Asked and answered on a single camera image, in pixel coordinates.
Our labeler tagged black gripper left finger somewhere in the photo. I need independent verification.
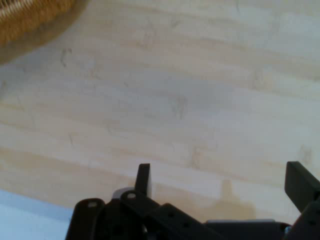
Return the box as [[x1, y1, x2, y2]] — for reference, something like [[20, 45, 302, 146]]
[[65, 163, 226, 240]]

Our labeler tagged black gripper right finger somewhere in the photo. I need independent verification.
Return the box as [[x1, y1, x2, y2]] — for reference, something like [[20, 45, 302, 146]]
[[284, 161, 320, 240]]

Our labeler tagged woven wicker basket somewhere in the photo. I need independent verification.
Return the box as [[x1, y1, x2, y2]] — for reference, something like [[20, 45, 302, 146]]
[[0, 0, 89, 66]]

